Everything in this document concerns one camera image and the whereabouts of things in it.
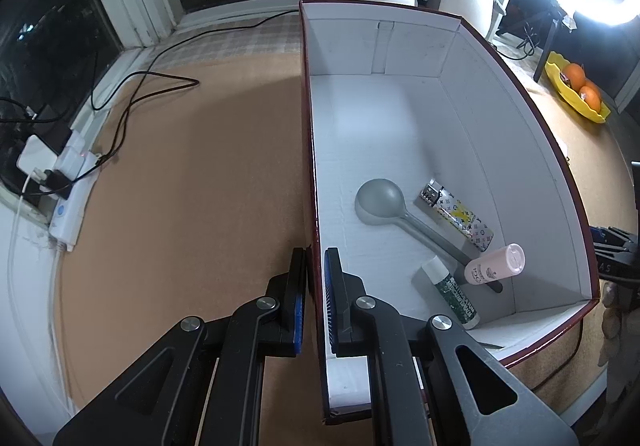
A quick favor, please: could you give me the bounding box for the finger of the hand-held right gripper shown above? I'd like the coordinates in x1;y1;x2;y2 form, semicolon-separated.
590;226;635;254

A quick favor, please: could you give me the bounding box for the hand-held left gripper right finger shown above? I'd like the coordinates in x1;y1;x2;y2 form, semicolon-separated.
322;247;581;446

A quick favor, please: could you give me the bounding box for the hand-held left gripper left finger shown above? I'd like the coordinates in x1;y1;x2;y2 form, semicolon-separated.
52;247;311;446

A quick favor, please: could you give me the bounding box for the grey spoon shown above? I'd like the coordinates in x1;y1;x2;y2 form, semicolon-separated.
355;178;503;294

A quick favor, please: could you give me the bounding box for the small pink bottle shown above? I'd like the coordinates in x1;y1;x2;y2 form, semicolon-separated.
464;243;527;285

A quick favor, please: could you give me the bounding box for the green white lip balm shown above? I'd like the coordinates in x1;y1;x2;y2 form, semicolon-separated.
421;257;481;331

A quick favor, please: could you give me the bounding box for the printed lighter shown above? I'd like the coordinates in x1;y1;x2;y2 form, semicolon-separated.
416;181;496;253

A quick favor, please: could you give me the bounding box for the white-lined cardboard box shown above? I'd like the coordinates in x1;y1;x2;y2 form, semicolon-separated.
298;0;601;427

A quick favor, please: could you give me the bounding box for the person's right hand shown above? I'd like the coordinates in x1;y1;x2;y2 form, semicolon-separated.
600;281;632;368

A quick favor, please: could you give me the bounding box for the yellow fruit bowl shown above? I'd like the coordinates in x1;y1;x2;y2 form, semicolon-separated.
545;50;612;125

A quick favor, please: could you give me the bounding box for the black tripod stand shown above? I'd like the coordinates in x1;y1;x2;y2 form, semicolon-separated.
532;0;573;82

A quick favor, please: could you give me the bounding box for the white power strip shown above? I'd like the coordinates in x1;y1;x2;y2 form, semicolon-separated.
49;136;101;253

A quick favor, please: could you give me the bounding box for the black plug adapter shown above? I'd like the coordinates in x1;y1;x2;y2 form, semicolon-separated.
37;168;73;194

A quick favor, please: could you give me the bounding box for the checkered cloth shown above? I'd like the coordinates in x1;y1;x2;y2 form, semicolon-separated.
145;8;551;81

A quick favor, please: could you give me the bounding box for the thin black cable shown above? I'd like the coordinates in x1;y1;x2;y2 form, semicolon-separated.
535;321;585;393

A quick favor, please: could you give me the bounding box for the black power cable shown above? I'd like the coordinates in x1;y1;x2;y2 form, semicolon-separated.
0;10;301;167

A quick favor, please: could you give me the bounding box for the white wall charger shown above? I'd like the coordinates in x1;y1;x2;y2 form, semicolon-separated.
16;135;62;174

